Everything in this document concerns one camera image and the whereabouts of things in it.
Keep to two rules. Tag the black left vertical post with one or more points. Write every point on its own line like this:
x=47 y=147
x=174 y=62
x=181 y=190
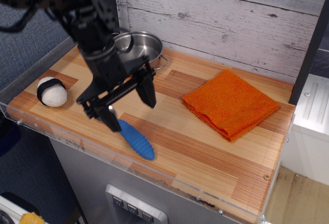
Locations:
x=110 y=14

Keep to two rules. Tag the orange folded cloth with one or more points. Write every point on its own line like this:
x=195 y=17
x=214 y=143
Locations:
x=230 y=105

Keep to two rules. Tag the stainless steel pot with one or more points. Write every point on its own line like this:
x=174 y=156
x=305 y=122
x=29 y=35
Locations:
x=133 y=45

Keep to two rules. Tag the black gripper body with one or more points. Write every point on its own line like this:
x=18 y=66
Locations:
x=112 y=78

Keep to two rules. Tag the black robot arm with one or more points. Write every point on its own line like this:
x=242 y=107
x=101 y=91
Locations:
x=92 y=23

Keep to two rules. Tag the white black plush ball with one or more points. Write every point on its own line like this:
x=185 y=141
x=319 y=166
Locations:
x=51 y=92

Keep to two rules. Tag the black vertical post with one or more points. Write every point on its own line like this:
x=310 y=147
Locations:
x=310 y=55
x=110 y=14

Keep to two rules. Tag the yellow object bottom left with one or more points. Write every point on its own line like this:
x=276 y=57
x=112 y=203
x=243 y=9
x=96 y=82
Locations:
x=31 y=218

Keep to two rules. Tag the white grooved side cabinet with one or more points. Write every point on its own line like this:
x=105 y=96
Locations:
x=306 y=149

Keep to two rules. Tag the grey toy fridge cabinet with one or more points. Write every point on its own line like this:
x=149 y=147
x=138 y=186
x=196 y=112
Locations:
x=88 y=177

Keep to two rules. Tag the clear acrylic guard rail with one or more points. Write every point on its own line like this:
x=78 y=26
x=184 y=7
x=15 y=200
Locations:
x=191 y=159

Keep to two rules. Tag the black right vertical post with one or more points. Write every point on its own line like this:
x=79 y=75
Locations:
x=310 y=55

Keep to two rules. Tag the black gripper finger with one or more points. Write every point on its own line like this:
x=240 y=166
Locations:
x=107 y=115
x=146 y=90

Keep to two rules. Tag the silver dispenser button panel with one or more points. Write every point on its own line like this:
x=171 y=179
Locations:
x=119 y=199

